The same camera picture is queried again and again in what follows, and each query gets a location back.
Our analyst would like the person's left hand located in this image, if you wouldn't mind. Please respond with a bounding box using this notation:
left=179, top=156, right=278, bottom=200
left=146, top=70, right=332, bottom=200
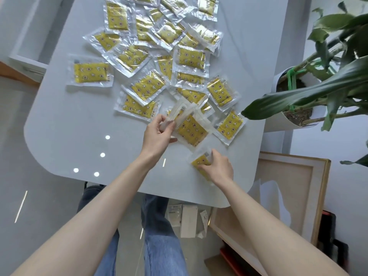
left=140, top=114, right=178, bottom=167

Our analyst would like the person's right hand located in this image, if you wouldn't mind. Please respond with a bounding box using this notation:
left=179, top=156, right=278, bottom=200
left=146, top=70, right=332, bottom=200
left=197, top=149, right=234, bottom=186

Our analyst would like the yellow printed clear sachet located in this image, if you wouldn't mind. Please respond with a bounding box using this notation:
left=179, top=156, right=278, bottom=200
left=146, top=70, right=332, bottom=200
left=159, top=99, right=215, bottom=149
left=188, top=149, right=214, bottom=181

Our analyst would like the person's left forearm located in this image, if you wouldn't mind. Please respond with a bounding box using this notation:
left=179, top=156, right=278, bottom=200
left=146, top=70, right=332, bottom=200
left=11, top=154, right=156, bottom=276

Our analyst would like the person's right forearm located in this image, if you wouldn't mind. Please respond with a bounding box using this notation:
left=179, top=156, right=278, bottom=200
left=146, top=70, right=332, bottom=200
left=214, top=177, right=350, bottom=276

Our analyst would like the tall white box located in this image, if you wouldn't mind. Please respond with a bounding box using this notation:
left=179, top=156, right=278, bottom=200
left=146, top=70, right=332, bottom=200
left=180, top=205, right=198, bottom=238

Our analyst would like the white paper tag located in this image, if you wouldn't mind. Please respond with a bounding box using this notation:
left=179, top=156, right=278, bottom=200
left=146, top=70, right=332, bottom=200
left=197, top=210, right=212, bottom=239

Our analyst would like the white plant pot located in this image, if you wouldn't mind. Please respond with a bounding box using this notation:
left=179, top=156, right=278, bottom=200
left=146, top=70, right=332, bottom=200
left=264, top=66, right=327, bottom=133

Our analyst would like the person's right leg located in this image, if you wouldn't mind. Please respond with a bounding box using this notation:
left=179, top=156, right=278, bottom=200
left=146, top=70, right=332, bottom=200
left=140, top=194, right=189, bottom=276

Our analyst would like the pile of yellow packets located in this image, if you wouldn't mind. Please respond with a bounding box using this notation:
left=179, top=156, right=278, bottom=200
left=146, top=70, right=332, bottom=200
left=67, top=0, right=248, bottom=146

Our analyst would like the red flat object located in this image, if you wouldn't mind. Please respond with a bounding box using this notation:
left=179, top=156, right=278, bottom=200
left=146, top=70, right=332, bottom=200
left=220, top=246, right=248, bottom=276

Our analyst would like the wooden framed canvas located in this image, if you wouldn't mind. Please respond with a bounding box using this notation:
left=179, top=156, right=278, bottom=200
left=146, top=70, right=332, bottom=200
left=208, top=152, right=332, bottom=276

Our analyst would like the black and red object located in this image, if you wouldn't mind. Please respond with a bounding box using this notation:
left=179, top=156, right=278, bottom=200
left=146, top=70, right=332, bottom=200
left=317, top=210, right=350, bottom=271

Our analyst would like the green leafy plant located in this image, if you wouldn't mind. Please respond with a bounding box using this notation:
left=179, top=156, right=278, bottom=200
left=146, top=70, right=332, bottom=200
left=241, top=1, right=368, bottom=168

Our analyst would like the white cabinet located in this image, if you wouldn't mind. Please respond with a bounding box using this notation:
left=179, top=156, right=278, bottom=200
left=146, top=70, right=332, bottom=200
left=8, top=0, right=76, bottom=84

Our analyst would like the green plastic strap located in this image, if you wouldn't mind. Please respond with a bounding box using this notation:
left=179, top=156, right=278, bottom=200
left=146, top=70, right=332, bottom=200
left=285, top=67, right=307, bottom=112

